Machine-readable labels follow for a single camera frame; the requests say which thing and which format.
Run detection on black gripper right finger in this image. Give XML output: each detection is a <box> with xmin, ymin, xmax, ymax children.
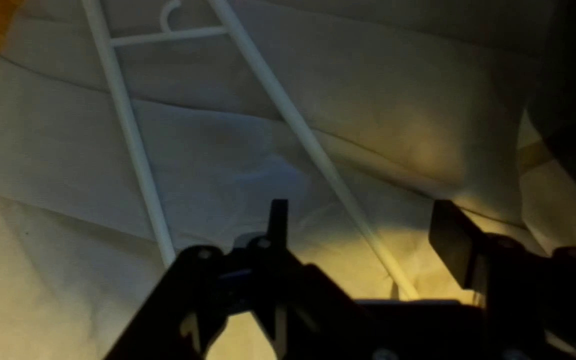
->
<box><xmin>426</xmin><ymin>199</ymin><xmax>576</xmax><ymax>360</ymax></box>

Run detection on white plastic clothes hanger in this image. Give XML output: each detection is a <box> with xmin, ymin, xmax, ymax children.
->
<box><xmin>79</xmin><ymin>0</ymin><xmax>424</xmax><ymax>305</ymax></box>

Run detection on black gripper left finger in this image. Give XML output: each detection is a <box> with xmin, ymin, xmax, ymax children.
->
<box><xmin>102</xmin><ymin>197</ymin><xmax>366</xmax><ymax>360</ymax></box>

